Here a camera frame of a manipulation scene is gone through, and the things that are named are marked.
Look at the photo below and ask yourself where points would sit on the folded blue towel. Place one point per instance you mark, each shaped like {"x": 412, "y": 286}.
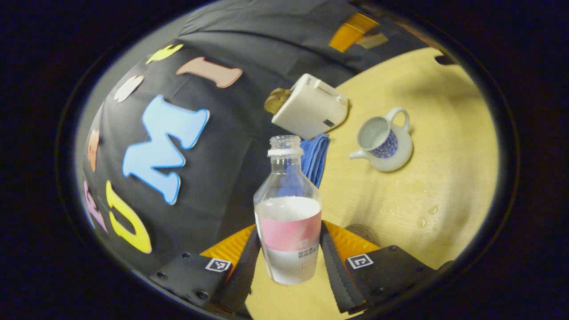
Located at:
{"x": 316, "y": 155}

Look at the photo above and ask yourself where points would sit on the white blue patterned teacup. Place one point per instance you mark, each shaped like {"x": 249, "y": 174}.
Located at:
{"x": 389, "y": 149}

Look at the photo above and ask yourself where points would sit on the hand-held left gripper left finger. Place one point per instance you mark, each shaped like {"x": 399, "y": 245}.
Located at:
{"x": 193, "y": 278}

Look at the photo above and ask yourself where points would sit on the clear water bottle pink label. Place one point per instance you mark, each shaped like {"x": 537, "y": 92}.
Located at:
{"x": 289, "y": 213}

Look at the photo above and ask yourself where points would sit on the brown toast slice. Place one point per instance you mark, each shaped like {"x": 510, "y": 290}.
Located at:
{"x": 282, "y": 92}
{"x": 274, "y": 104}

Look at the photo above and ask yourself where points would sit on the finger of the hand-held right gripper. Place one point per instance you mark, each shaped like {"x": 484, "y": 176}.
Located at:
{"x": 372, "y": 41}
{"x": 351, "y": 32}

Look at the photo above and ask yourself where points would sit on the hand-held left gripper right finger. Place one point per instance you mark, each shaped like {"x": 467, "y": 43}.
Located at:
{"x": 391, "y": 271}

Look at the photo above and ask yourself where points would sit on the white toaster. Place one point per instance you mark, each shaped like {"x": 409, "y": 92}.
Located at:
{"x": 311, "y": 109}

